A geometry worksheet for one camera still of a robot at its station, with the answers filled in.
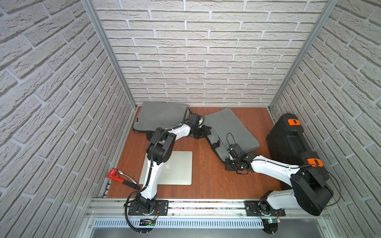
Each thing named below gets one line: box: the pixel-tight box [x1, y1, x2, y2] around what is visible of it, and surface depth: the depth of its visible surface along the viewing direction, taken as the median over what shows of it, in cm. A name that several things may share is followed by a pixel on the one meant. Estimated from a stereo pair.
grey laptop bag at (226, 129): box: [203, 107, 260, 164], surface depth 103 cm
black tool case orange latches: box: [265, 112, 329, 181], surface depth 76 cm
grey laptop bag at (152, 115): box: [132, 101, 191, 141], surface depth 115 cm
